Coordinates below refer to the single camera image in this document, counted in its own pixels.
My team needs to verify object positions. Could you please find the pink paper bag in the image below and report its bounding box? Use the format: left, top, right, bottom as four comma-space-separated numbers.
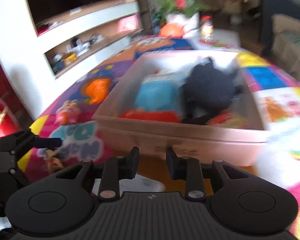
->
117, 14, 140, 33

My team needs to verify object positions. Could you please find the small doll figure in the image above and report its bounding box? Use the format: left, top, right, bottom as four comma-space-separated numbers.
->
44, 149, 64, 174

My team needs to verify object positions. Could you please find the orange plastic bowl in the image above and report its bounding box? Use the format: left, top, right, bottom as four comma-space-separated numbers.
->
80, 77, 112, 105

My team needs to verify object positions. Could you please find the pink orchid potted plant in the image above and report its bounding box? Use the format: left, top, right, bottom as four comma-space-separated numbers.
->
156, 0, 206, 32

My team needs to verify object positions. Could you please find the red plastic figure toy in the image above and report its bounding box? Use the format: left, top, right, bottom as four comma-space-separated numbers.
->
120, 109, 181, 123

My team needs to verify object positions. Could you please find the white small box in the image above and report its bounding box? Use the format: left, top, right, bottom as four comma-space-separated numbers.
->
92, 173, 166, 196

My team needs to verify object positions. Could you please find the colourful play mat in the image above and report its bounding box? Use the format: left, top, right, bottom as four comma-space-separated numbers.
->
31, 36, 300, 239

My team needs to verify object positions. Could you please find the red lid plastic jar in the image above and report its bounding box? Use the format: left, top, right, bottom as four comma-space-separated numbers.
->
200, 15, 213, 41

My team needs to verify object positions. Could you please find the white low table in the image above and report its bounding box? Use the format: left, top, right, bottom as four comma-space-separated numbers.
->
189, 29, 242, 51

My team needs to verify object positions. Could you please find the red round bin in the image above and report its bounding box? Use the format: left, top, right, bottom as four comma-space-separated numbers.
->
0, 76, 20, 142

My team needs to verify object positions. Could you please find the grey covered sofa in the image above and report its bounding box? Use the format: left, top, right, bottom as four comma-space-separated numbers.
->
271, 14, 300, 82

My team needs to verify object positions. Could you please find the pink pig toy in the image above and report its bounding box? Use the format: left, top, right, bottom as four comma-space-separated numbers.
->
55, 100, 81, 126

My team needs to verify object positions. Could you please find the black plush toy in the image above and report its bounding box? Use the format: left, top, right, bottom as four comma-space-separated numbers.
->
181, 57, 243, 125

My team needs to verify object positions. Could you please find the pink cardboard box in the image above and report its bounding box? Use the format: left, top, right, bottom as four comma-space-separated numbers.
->
91, 49, 271, 167

